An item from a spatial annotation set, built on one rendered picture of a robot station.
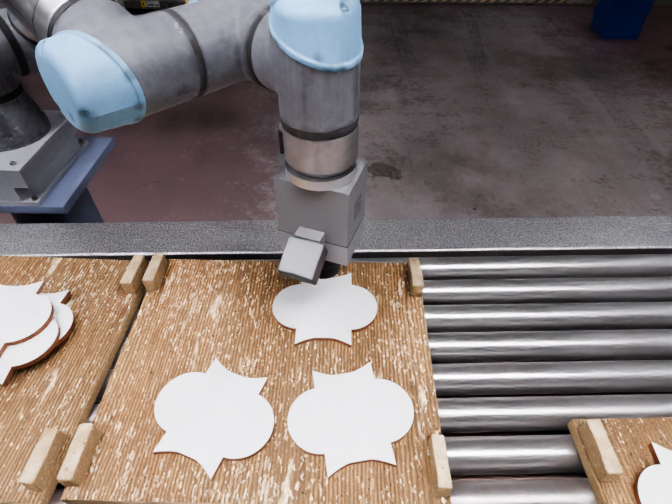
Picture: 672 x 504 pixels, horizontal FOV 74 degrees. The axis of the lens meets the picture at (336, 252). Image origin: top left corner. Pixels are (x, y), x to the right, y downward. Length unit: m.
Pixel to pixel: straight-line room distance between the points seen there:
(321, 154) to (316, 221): 0.09
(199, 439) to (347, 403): 0.17
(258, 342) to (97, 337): 0.22
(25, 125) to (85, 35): 0.72
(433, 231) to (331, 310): 0.27
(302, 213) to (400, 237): 0.33
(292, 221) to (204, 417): 0.25
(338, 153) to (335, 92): 0.06
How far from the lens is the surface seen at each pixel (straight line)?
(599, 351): 0.74
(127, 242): 0.85
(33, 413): 0.67
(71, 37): 0.42
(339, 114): 0.41
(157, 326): 0.68
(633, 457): 0.64
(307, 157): 0.43
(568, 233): 0.89
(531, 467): 0.62
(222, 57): 0.44
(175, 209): 2.40
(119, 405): 0.63
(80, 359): 0.69
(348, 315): 0.63
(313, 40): 0.38
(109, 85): 0.40
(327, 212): 0.47
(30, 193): 1.10
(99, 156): 1.19
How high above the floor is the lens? 1.45
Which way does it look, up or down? 45 degrees down
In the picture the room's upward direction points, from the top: straight up
